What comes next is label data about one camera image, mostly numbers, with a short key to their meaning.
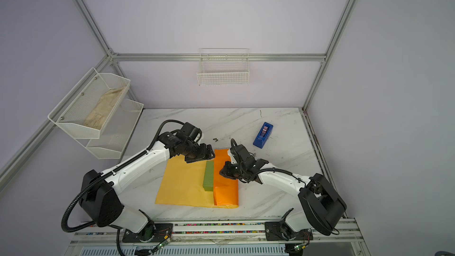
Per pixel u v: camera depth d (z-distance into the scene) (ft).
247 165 2.14
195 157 2.35
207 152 2.40
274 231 2.40
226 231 2.45
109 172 1.45
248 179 2.00
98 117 2.49
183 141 2.05
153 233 2.33
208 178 2.70
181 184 2.86
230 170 2.41
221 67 3.47
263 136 3.31
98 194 1.36
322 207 1.39
